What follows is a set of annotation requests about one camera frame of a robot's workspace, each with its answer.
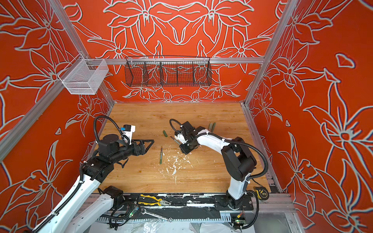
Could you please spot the white mesh basket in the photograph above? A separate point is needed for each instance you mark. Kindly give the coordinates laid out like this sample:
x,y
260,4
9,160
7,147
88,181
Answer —
x,y
82,78

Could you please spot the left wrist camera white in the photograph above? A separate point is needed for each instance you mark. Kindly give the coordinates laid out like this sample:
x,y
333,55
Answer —
x,y
127,133

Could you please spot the silver wrench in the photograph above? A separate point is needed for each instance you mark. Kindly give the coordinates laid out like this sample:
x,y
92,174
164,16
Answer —
x,y
146,212

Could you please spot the yellow handled pliers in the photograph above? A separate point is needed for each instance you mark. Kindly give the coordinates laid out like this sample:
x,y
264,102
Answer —
x,y
149,200

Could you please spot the black wire basket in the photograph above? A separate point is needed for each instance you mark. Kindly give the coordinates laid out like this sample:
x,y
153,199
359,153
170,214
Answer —
x,y
168,72

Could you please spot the yellow tape measure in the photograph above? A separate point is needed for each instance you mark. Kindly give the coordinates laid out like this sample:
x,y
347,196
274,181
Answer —
x,y
262,193

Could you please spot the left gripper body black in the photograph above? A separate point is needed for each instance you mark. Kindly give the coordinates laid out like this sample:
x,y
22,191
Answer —
x,y
136,152

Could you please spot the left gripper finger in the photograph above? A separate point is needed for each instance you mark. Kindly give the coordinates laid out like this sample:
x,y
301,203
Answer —
x,y
143,141
147,146

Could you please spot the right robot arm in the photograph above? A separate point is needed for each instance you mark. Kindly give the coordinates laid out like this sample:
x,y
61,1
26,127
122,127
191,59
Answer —
x,y
237,155

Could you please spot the light green pen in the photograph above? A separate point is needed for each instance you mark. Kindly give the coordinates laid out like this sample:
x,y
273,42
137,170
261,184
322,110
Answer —
x,y
175,140

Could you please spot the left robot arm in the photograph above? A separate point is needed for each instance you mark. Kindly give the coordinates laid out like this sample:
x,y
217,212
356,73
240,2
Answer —
x,y
65,218

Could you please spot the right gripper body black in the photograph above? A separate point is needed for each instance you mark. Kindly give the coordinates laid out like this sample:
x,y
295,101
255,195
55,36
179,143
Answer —
x,y
188,146

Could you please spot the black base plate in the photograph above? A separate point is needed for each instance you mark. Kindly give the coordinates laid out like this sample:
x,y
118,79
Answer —
x,y
215,201

